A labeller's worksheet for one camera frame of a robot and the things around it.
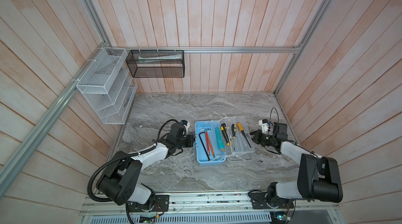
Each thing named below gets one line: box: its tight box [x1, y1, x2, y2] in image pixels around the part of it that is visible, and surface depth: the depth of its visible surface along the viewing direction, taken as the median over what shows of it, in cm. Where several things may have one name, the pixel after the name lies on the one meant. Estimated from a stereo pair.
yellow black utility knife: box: [220, 122, 230, 147], surface depth 92 cm
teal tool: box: [215, 127, 226, 153], surface depth 90 cm
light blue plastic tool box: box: [194, 115, 256, 167], surface depth 90 cm
